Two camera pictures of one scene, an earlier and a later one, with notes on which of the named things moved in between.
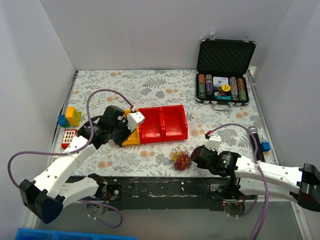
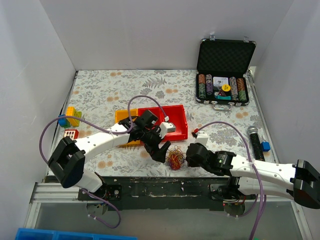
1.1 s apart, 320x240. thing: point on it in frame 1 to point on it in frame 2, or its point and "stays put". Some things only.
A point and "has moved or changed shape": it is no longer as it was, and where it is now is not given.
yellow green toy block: (73, 115) stays put
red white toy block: (69, 135) stays put
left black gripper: (123, 136) to (153, 145)
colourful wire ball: (181, 158) has moved or changed shape
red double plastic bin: (163, 123) stays put
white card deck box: (219, 81) stays put
